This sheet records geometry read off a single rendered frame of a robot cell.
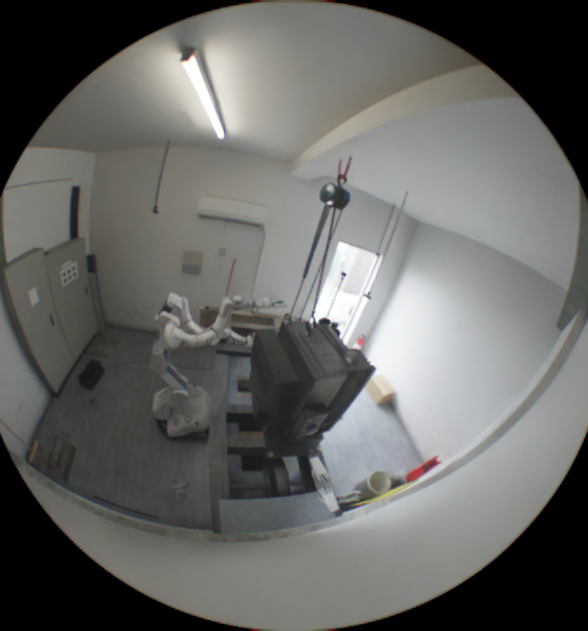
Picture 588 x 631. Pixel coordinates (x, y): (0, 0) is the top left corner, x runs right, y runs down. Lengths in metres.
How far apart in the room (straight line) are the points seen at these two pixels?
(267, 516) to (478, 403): 2.50
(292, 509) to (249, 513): 0.30
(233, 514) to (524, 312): 3.19
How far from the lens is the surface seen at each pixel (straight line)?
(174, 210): 2.91
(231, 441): 1.73
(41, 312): 2.90
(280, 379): 1.05
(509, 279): 2.84
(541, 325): 2.71
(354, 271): 7.53
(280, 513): 1.63
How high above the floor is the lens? 2.25
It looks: 28 degrees down
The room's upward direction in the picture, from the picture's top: 18 degrees clockwise
